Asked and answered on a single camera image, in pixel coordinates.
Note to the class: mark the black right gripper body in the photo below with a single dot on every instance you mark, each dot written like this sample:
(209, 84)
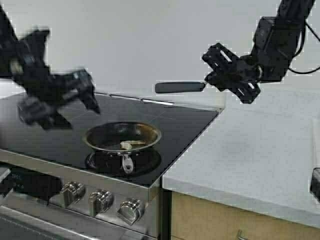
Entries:
(247, 69)

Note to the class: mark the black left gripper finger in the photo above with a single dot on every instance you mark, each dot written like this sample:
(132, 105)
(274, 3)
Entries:
(86, 90)
(54, 121)

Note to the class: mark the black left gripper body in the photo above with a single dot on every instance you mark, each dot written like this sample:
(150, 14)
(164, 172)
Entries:
(44, 90)

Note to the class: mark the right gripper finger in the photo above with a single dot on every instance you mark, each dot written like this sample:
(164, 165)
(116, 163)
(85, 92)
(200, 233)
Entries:
(222, 61)
(247, 92)

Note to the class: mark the black spatula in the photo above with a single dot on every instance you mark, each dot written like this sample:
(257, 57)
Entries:
(179, 87)

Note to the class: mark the steel frying pan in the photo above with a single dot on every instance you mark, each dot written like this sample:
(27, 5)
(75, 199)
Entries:
(106, 138)

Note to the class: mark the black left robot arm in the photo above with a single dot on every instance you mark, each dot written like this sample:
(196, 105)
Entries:
(8, 39)

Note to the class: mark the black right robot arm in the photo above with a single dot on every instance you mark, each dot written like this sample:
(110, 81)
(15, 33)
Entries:
(277, 41)

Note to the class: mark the stove display panel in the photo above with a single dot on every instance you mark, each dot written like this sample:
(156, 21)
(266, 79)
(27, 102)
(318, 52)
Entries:
(35, 184)

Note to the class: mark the black glass stove cooktop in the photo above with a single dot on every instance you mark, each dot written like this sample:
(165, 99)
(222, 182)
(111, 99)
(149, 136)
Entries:
(99, 180)

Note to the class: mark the steel stove knob middle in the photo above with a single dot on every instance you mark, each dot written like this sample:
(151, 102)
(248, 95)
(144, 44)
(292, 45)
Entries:
(99, 201)

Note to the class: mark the black object right edge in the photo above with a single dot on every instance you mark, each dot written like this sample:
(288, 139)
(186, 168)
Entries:
(315, 184)

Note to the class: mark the steel stove knob right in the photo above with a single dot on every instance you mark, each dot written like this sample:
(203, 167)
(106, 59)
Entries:
(131, 210)

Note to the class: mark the wooden base cabinet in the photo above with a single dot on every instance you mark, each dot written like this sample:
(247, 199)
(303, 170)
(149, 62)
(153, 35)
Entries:
(194, 218)

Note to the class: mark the metal cabinet handle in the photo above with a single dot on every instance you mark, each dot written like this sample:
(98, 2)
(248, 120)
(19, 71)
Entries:
(240, 235)

